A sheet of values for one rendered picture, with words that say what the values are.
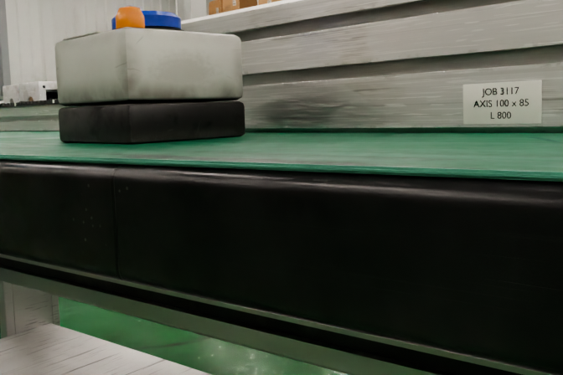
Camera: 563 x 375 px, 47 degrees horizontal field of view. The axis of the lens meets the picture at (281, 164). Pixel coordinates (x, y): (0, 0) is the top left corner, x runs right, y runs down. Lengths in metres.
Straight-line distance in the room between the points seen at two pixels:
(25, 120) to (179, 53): 0.50
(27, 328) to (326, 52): 1.63
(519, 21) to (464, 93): 0.04
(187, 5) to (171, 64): 8.64
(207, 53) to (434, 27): 0.12
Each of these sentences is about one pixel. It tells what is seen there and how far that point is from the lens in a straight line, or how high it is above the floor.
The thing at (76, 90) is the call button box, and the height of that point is 0.81.
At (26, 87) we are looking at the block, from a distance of 1.57.
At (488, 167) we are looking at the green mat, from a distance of 0.16.
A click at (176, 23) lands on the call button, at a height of 0.85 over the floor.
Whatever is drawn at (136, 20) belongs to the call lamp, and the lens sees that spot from 0.35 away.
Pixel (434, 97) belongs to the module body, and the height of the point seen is 0.80.
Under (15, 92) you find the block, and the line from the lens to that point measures 1.64.
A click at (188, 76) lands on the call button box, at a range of 0.36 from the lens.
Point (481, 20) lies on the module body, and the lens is 0.34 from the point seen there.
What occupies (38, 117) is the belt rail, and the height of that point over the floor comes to 0.80.
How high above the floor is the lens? 0.80
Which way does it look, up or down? 5 degrees down
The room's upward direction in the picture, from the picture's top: 2 degrees counter-clockwise
